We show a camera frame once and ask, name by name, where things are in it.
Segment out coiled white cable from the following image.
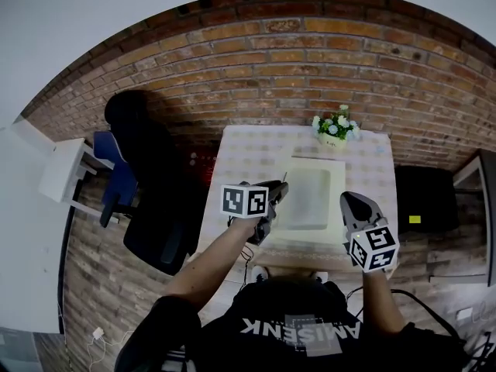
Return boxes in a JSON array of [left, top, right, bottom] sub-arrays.
[[472, 300, 496, 321]]

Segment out black office chair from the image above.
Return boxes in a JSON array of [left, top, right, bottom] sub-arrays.
[[104, 90, 210, 277]]

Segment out thin black cable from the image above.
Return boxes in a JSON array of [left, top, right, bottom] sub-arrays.
[[239, 244, 256, 286]]

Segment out black tripod stand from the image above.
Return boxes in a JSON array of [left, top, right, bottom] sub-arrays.
[[467, 329, 496, 372]]

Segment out white side table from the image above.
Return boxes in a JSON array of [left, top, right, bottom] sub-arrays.
[[37, 137, 117, 219]]

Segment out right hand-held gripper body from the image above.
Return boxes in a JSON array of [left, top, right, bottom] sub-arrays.
[[343, 219, 400, 274]]

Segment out red box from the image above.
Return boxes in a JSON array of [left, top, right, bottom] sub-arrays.
[[188, 151, 218, 181]]

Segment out person's left forearm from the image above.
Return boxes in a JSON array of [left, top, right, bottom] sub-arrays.
[[162, 217, 259, 309]]

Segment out person's left shoe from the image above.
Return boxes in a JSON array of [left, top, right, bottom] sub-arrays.
[[250, 265, 270, 284]]

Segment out dark desk with white legs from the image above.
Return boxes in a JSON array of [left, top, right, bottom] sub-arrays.
[[429, 148, 496, 288]]

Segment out black box with yellow label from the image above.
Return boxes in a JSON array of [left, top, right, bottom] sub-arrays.
[[394, 164, 460, 236]]

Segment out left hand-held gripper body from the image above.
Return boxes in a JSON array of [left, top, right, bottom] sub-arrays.
[[219, 182, 278, 246]]

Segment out blue chair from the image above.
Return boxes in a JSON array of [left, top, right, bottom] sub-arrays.
[[92, 130, 139, 229]]

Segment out thick black cable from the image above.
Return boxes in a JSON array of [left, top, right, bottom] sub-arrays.
[[344, 284, 466, 343]]

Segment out white pot with flowers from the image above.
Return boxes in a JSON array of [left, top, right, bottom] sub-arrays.
[[312, 105, 361, 151]]

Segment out pale checked tablecloth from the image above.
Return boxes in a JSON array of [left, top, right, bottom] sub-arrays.
[[195, 125, 398, 274]]

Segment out person's black printed t-shirt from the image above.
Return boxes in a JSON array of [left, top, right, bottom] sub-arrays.
[[114, 277, 470, 372]]

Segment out pale paper sheets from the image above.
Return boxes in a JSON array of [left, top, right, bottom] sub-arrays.
[[284, 168, 332, 231]]

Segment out pale yellow box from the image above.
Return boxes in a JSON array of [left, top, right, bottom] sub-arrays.
[[269, 156, 346, 247]]

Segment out person's right forearm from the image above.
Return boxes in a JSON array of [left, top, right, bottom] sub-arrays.
[[362, 269, 406, 335]]

